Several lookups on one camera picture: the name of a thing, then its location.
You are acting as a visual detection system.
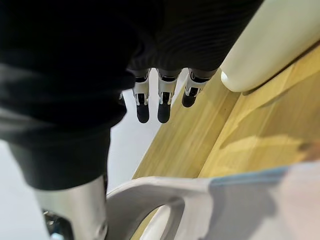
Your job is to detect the white bed sheet blue stripe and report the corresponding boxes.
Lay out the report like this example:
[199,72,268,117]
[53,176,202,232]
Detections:
[208,154,320,240]

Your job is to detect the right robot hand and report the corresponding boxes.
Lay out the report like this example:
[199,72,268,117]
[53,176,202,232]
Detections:
[0,0,265,240]

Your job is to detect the cream rounded bed corner guard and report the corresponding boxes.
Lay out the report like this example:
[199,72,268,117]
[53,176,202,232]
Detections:
[219,0,320,93]

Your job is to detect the light wooden bed board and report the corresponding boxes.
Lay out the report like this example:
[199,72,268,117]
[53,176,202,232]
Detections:
[129,44,320,240]

